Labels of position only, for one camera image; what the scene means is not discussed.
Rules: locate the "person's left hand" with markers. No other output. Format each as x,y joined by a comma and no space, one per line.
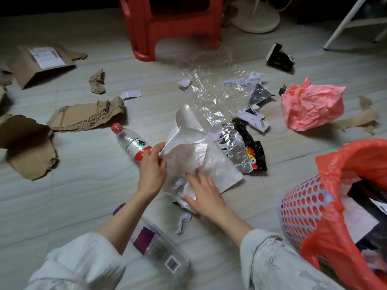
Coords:
151,172

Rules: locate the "person's right hand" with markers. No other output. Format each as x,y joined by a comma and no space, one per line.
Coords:
208,199

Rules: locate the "clear bottle red label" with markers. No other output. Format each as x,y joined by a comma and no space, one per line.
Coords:
130,141

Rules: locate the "large translucent plastic bag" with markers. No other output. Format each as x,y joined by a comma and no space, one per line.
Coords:
193,154

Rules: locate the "silver foil wrapper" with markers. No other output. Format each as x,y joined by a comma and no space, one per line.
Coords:
239,151

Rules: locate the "clear bottle purple cap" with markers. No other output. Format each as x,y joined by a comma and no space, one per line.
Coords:
160,250

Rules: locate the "white rectangular paper slip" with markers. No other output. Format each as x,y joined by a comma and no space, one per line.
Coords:
130,94

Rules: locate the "torn cardboard pieces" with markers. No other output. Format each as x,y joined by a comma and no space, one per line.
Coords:
81,117

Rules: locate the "white scrap black print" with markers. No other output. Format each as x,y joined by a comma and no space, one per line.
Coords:
254,120

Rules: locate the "small white torn scrap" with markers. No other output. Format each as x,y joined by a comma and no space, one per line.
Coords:
185,83

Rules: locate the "clear crinkled plastic bag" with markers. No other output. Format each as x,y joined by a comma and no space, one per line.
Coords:
211,87

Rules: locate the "long white paper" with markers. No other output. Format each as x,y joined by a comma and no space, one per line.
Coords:
242,81

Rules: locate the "waste basket with red bag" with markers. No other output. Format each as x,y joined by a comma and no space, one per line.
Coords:
332,166

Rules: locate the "small black patterned plastic piece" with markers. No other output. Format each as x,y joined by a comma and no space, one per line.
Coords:
282,90

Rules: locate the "red plastic bag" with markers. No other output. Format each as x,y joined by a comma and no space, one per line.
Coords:
314,105

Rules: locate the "white poly mailer bag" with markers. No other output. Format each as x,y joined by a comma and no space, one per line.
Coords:
359,220

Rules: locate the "black plastic sheet piece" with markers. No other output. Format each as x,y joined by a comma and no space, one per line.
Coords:
365,193

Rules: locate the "black snack wrapper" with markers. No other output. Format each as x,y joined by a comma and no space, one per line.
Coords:
279,58

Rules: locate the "brown paper strip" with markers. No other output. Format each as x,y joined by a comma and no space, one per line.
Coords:
359,119

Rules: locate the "person's left forearm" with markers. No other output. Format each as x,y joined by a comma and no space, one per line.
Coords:
124,223

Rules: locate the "person's printed right sleeve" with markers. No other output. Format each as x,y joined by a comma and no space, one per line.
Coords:
278,265

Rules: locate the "person's white left sleeve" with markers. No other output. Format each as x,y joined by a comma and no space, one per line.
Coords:
81,262

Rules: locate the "red plastic stool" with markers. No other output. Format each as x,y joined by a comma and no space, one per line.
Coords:
181,27

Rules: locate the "white round stand base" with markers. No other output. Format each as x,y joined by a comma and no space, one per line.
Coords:
257,22

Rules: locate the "white metal frame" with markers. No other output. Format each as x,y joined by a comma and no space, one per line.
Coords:
344,25

